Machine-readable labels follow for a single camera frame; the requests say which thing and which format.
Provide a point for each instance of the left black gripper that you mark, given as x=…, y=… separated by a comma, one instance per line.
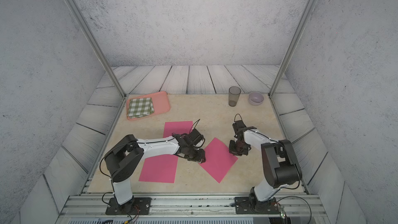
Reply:
x=200, y=158

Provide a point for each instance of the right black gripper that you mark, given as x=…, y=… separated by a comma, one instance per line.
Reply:
x=232, y=151

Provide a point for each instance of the pink square paper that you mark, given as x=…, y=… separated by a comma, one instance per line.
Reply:
x=218, y=160

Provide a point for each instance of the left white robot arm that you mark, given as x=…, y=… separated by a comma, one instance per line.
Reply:
x=122, y=160

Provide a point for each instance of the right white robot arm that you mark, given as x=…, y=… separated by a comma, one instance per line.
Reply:
x=279, y=161

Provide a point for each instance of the pink paper far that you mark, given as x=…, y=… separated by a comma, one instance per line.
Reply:
x=179, y=127

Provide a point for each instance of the pink paper near left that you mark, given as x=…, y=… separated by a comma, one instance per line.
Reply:
x=159, y=169

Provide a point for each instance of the lilac bowl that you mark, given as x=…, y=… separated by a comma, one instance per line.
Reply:
x=255, y=98

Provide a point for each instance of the grey translucent cup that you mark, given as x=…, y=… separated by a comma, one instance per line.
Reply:
x=234, y=93

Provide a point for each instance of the pink plastic tray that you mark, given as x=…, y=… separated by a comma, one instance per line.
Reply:
x=160, y=102

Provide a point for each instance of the green checkered cloth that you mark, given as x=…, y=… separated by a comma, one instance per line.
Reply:
x=138, y=108

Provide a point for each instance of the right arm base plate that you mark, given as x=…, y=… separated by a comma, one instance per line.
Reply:
x=249, y=205

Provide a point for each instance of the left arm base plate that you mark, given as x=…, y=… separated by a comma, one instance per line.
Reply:
x=136, y=206

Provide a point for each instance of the right aluminium frame post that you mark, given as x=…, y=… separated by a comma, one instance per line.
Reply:
x=308, y=9

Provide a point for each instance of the front aluminium rail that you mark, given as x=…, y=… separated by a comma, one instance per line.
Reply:
x=194, y=208

